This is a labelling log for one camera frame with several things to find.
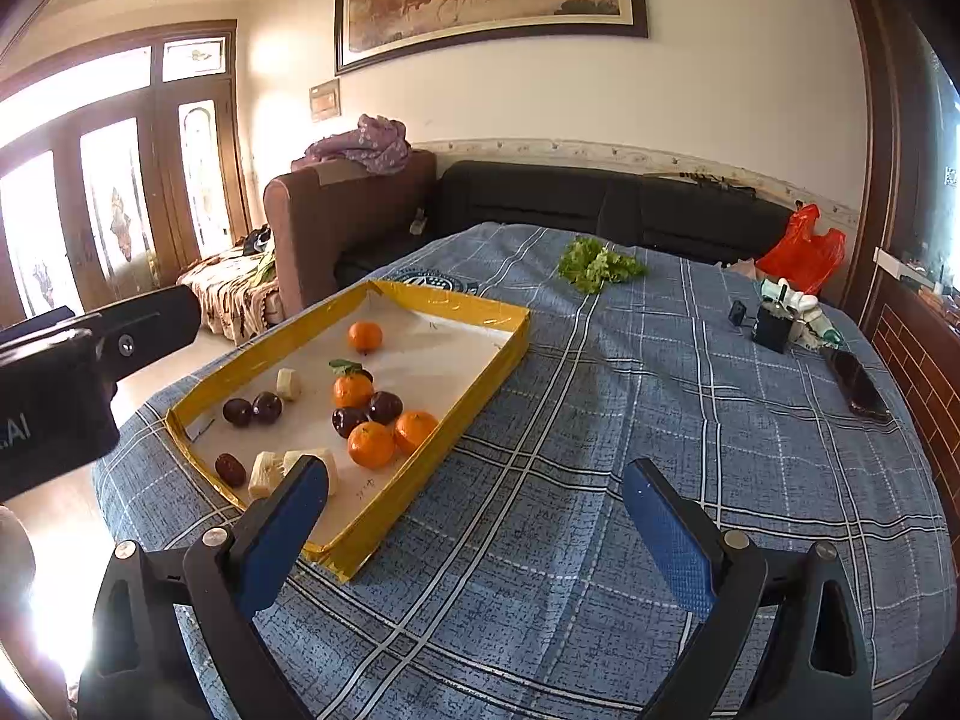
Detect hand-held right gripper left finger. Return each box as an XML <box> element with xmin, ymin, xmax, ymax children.
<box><xmin>75</xmin><ymin>454</ymin><xmax>331</xmax><ymax>720</ymax></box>

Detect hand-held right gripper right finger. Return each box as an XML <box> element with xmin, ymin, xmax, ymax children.
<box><xmin>622</xmin><ymin>457</ymin><xmax>875</xmax><ymax>720</ymax></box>

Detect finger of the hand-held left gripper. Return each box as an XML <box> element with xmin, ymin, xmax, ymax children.
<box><xmin>97</xmin><ymin>305</ymin><xmax>202</xmax><ymax>391</ymax></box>

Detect mandarin with green leaf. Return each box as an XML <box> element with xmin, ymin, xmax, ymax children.
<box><xmin>328</xmin><ymin>358</ymin><xmax>374</xmax><ymax>410</ymax></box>

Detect yellow rimmed white tray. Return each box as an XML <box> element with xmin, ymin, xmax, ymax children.
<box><xmin>165</xmin><ymin>279</ymin><xmax>532</xmax><ymax>583</ymax></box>

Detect wooden glass door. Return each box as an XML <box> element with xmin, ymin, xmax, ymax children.
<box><xmin>0</xmin><ymin>21</ymin><xmax>252</xmax><ymax>331</ymax></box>

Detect brown armchair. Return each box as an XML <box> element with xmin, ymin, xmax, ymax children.
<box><xmin>262</xmin><ymin>151</ymin><xmax>440</xmax><ymax>316</ymax></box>

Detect black box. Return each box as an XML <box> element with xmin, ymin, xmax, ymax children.
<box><xmin>752</xmin><ymin>300</ymin><xmax>796</xmax><ymax>355</ymax></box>

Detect black phone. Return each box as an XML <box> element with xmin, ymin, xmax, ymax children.
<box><xmin>829</xmin><ymin>349</ymin><xmax>893</xmax><ymax>422</ymax></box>

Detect white and green bottles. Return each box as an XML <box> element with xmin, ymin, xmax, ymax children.
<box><xmin>761</xmin><ymin>277</ymin><xmax>841</xmax><ymax>350</ymax></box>

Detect green lettuce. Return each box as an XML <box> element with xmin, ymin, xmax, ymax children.
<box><xmin>559</xmin><ymin>236</ymin><xmax>650</xmax><ymax>295</ymax></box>

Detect purple floral cloth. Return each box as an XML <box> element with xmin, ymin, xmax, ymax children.
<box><xmin>291</xmin><ymin>114</ymin><xmax>412</xmax><ymax>177</ymax></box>

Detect brick pattern cabinet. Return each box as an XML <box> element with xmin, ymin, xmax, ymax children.
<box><xmin>870</xmin><ymin>247</ymin><xmax>960</xmax><ymax>481</ymax></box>

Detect red plastic bag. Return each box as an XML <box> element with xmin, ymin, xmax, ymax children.
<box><xmin>756</xmin><ymin>204</ymin><xmax>847</xmax><ymax>295</ymax></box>

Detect black sofa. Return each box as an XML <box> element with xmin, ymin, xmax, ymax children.
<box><xmin>334</xmin><ymin>160</ymin><xmax>796</xmax><ymax>290</ymax></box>

